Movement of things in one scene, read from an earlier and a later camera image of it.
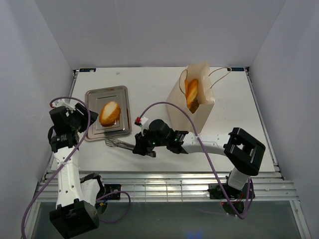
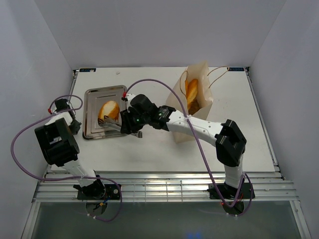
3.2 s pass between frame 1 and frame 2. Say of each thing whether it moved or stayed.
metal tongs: moved
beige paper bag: stayed
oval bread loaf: stayed
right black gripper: moved
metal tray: stayed
